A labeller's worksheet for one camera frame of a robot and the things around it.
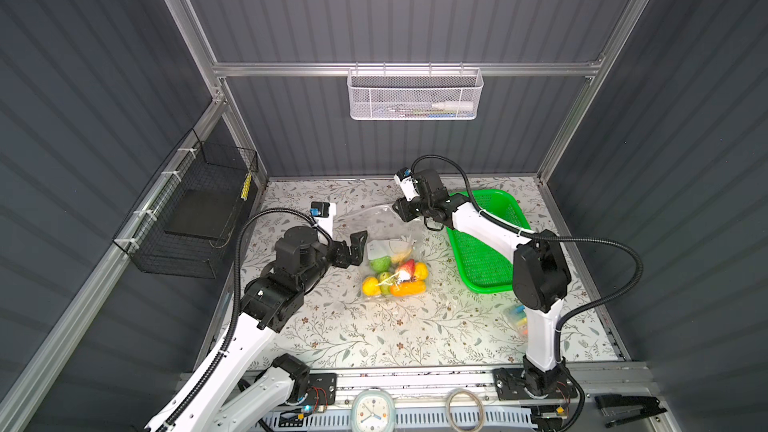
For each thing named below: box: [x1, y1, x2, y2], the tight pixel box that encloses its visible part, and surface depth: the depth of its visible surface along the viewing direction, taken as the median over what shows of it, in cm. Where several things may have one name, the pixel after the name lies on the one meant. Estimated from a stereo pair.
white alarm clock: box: [351, 389, 396, 432], surface depth 70 cm
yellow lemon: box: [362, 276, 381, 297], surface depth 87 cm
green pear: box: [379, 271, 392, 295], surface depth 87 cm
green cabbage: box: [370, 256, 391, 273], surface depth 92 cm
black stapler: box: [594, 394, 668, 428], surface depth 71 cm
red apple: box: [396, 259, 417, 282], surface depth 87 cm
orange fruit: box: [414, 262, 429, 281], surface depth 89 cm
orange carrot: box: [390, 280, 427, 297], surface depth 86 cm
